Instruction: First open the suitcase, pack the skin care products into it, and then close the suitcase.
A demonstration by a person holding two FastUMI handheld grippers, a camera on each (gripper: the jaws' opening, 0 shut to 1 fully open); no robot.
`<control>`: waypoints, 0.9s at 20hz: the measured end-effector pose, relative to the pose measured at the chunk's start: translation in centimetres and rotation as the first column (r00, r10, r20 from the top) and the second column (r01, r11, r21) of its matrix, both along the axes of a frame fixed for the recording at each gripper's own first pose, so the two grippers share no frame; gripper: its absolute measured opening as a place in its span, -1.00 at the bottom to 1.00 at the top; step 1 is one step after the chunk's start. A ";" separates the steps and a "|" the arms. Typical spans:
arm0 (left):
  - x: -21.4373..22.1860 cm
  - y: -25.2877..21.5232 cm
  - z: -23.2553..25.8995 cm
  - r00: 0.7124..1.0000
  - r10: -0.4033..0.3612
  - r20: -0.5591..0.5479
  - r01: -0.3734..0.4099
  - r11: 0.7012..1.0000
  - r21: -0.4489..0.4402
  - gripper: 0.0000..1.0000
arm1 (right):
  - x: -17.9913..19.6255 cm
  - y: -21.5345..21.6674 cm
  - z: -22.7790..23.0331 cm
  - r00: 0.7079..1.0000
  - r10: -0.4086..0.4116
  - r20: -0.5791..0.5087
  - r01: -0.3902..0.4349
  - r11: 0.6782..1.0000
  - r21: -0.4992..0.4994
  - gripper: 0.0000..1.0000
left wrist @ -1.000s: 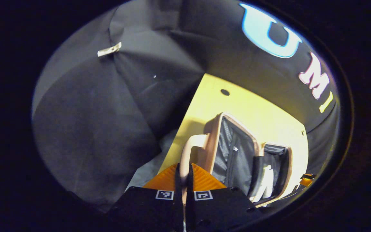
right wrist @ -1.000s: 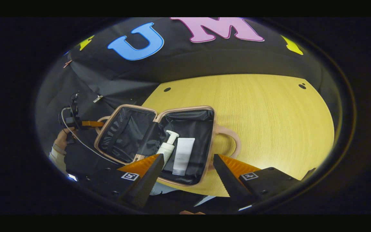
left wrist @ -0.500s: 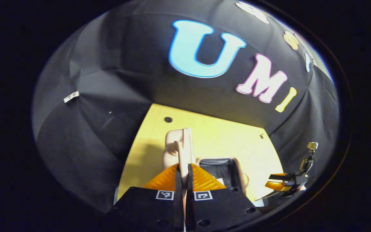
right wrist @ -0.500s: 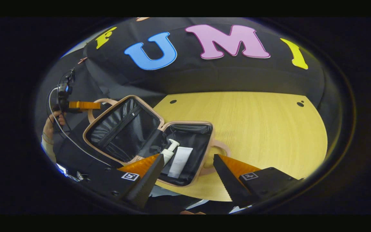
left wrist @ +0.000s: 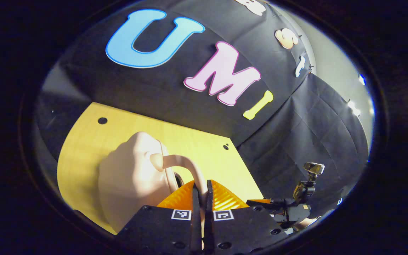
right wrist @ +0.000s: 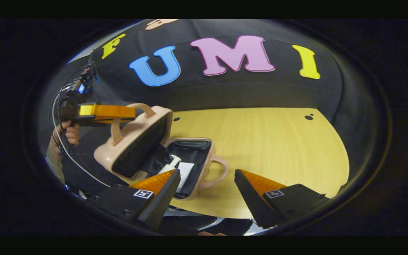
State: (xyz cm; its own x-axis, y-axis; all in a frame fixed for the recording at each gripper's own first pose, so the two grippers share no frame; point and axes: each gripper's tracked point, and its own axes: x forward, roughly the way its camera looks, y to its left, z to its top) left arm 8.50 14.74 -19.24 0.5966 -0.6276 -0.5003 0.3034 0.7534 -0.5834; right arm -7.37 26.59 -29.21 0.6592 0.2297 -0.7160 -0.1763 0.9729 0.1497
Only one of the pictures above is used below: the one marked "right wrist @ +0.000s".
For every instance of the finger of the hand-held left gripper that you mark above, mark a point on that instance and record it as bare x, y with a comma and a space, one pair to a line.
108, 112

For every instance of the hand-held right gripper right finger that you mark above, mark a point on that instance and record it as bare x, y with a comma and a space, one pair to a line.
251, 202

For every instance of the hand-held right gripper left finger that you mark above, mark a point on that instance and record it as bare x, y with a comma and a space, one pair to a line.
161, 203

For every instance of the pink suitcase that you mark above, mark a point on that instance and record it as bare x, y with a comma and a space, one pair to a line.
136, 138

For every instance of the white pump bottle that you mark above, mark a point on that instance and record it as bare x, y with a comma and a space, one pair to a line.
170, 166

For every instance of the white squeeze tube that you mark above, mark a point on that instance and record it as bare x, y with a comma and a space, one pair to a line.
186, 173

